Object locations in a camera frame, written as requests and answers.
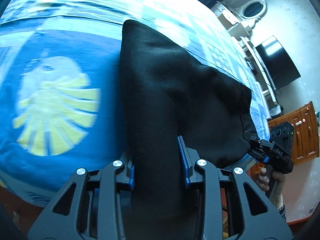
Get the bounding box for right forearm striped sleeve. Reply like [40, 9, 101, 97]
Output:
[277, 205, 286, 221]

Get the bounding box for white dresser shelf unit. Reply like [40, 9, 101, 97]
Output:
[212, 2, 282, 120]

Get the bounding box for brown wooden cabinet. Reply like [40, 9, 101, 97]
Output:
[249, 101, 320, 181]

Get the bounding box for person's right hand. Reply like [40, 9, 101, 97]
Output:
[256, 167, 285, 210]

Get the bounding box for blue patterned bedspread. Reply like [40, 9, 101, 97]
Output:
[1, 0, 270, 207]

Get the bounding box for black flat screen television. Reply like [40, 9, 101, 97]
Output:
[256, 36, 300, 90]

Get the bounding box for black pants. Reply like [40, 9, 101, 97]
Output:
[119, 20, 257, 239]

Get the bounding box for white oval framed mirror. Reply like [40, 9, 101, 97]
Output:
[240, 0, 267, 29]

